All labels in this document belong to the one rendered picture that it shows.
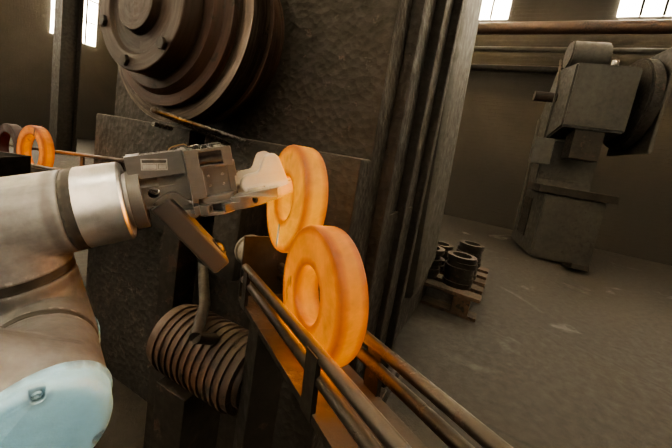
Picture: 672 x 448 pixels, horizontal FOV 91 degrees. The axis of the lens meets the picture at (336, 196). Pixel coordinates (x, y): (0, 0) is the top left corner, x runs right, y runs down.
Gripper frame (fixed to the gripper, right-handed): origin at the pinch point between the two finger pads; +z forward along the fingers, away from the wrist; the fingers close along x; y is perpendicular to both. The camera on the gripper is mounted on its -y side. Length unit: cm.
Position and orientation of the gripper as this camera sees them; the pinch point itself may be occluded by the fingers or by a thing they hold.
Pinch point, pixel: (294, 186)
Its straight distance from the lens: 47.8
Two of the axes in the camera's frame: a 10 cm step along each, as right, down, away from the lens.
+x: -4.7, -1.9, 8.6
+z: 8.8, -1.9, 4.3
